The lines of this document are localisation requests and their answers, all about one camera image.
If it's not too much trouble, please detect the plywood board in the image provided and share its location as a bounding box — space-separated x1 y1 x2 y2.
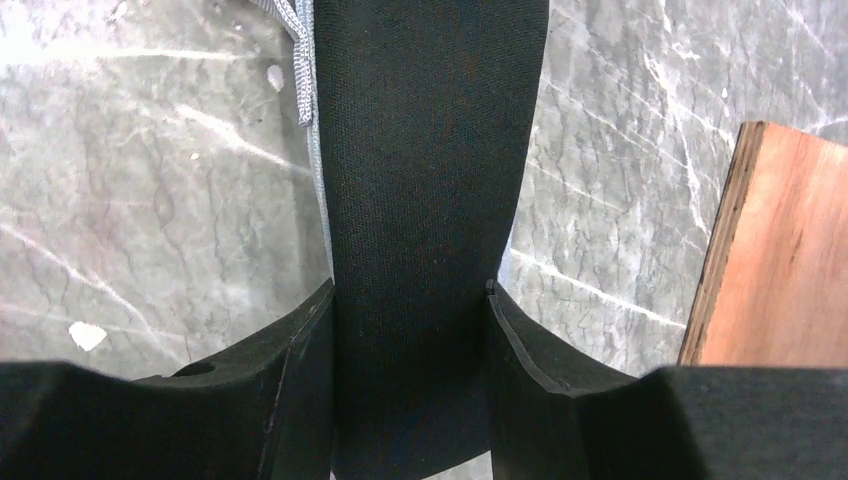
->
678 121 847 368

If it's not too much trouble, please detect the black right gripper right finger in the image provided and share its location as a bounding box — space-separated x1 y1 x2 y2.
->
486 281 847 479

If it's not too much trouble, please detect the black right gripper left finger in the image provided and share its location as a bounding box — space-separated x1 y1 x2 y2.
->
1 283 333 479

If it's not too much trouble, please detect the black umbrella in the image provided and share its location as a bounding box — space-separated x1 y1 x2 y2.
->
262 1 549 479

